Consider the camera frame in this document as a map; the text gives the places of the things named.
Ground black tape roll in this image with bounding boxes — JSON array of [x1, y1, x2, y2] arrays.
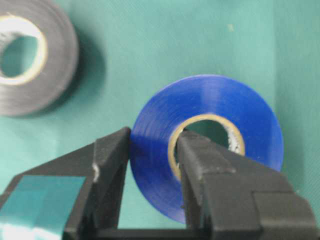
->
[[0, 0, 79, 116]]

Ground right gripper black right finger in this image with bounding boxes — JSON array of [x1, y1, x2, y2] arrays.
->
[[177, 131, 316, 240]]

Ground green table cloth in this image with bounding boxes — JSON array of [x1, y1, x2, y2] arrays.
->
[[0, 0, 320, 216]]

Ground blue tape roll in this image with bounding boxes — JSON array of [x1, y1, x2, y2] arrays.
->
[[130, 74, 284, 224]]

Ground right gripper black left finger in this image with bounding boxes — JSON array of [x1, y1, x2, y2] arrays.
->
[[0, 127, 131, 240]]

